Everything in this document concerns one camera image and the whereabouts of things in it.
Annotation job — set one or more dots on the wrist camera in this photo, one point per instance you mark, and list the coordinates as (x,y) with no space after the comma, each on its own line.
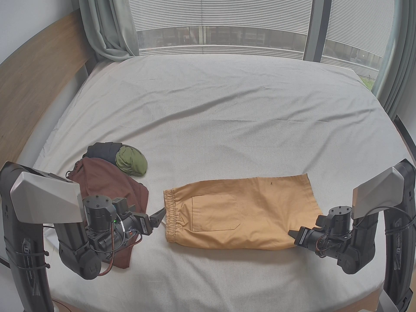
(322,221)
(122,205)

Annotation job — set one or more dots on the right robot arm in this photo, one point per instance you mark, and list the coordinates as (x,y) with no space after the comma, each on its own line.
(339,219)

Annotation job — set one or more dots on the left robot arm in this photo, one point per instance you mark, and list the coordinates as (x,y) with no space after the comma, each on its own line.
(45,197)

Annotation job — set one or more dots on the bed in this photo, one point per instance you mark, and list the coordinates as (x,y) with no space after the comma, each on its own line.
(227,93)

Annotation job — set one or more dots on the grey-green curtain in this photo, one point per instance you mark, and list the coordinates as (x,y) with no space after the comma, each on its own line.
(104,18)
(399,60)

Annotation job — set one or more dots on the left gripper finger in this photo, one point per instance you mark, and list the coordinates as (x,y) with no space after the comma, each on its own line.
(156,214)
(155,223)

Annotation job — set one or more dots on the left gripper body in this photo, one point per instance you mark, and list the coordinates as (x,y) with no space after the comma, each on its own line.
(135,227)

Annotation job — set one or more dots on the tan shorts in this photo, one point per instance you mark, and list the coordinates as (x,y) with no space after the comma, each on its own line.
(243,213)

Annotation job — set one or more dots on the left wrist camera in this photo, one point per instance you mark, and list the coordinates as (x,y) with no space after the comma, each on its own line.
(122,205)

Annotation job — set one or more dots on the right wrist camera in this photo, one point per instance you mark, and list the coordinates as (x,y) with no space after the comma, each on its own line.
(322,221)

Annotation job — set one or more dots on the black garment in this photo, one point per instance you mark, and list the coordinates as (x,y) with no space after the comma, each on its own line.
(99,149)

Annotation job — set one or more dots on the window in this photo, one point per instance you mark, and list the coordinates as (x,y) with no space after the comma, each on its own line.
(227,11)

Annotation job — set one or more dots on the brown garment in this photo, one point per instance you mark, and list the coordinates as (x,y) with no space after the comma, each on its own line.
(104,180)

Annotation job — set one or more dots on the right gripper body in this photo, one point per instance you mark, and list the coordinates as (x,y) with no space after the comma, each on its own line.
(310,239)

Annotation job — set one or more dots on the green garment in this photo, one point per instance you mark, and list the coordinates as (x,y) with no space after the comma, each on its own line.
(130,161)

